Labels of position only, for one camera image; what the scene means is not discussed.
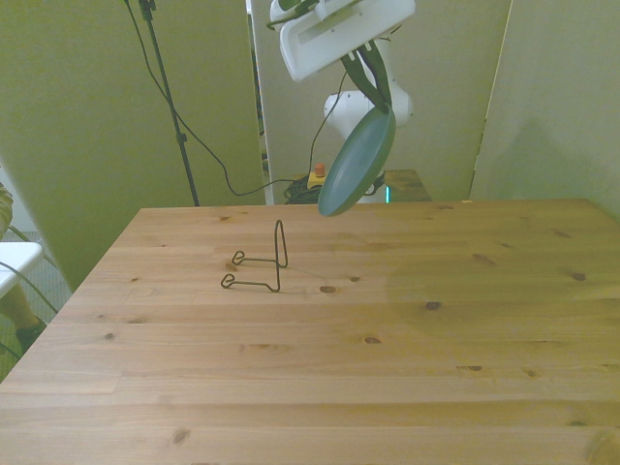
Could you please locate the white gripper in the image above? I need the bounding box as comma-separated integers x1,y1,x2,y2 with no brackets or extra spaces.
278,0,418,115

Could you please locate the teal round plate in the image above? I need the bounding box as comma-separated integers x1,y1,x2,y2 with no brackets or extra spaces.
317,105,397,218

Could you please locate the yellow emergency stop button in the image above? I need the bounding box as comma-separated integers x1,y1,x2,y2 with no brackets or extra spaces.
307,163,331,191

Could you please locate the black tripod pole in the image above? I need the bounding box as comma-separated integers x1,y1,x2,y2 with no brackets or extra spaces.
138,0,202,207

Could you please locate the white stool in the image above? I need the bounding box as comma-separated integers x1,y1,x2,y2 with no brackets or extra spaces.
0,240,45,297

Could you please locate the dark shoe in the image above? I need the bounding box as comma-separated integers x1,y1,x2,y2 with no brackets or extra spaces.
14,316,48,354

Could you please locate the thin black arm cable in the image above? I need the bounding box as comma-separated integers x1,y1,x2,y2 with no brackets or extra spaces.
308,71,351,169

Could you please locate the black coiled cable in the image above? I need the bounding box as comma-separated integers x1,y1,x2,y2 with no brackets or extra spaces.
283,174,324,204

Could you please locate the black tripod cable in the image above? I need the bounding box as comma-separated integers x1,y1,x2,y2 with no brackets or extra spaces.
123,0,311,198

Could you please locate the black wire plate stand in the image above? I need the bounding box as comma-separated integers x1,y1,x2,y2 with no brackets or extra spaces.
220,219,291,294

